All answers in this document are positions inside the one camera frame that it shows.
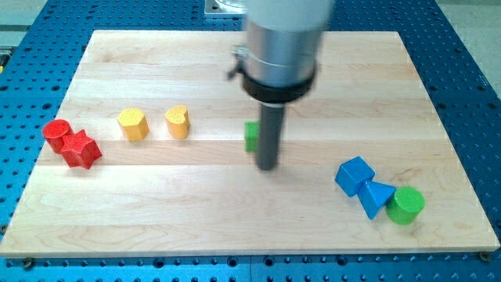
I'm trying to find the green star block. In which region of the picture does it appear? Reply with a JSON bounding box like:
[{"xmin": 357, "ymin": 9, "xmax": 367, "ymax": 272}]
[{"xmin": 244, "ymin": 121, "xmax": 259, "ymax": 152}]

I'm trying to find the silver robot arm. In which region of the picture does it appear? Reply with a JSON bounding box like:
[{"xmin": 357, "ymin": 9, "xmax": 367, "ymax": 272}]
[{"xmin": 228, "ymin": 0, "xmax": 335, "ymax": 104}]

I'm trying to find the blue cube block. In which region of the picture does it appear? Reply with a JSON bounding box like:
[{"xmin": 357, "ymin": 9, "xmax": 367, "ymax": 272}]
[{"xmin": 334, "ymin": 156, "xmax": 375, "ymax": 197}]

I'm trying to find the red star block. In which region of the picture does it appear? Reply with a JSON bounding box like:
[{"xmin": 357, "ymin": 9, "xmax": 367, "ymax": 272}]
[{"xmin": 60, "ymin": 129, "xmax": 102, "ymax": 169}]

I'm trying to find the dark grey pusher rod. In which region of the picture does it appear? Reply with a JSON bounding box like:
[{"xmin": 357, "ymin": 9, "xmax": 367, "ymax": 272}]
[{"xmin": 256, "ymin": 103, "xmax": 285, "ymax": 171}]

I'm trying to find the yellow heart block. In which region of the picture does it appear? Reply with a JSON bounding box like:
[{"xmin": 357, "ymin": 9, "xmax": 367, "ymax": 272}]
[{"xmin": 164, "ymin": 105, "xmax": 190, "ymax": 139}]

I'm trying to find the light wooden board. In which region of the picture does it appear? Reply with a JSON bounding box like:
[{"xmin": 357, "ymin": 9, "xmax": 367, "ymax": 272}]
[{"xmin": 1, "ymin": 31, "xmax": 499, "ymax": 258}]

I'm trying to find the yellow hexagon block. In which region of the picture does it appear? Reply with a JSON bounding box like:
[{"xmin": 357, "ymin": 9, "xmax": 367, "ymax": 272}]
[{"xmin": 117, "ymin": 107, "xmax": 150, "ymax": 141}]

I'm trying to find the blue triangle block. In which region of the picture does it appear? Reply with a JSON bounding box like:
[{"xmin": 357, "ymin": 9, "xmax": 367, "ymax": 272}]
[{"xmin": 358, "ymin": 180, "xmax": 396, "ymax": 219}]

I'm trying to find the green cylinder block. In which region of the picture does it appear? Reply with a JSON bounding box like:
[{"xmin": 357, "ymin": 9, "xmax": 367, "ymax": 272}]
[{"xmin": 386, "ymin": 186, "xmax": 426, "ymax": 225}]

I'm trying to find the red cylinder block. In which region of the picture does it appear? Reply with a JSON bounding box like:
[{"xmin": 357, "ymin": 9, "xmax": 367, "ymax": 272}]
[{"xmin": 42, "ymin": 119, "xmax": 74, "ymax": 154}]

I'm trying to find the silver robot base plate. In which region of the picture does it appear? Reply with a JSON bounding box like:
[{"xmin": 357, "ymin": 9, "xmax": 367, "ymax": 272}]
[{"xmin": 204, "ymin": 0, "xmax": 247, "ymax": 15}]

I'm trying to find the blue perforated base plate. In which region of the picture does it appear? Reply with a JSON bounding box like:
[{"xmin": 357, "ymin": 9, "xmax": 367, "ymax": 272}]
[{"xmin": 1, "ymin": 1, "xmax": 500, "ymax": 281}]

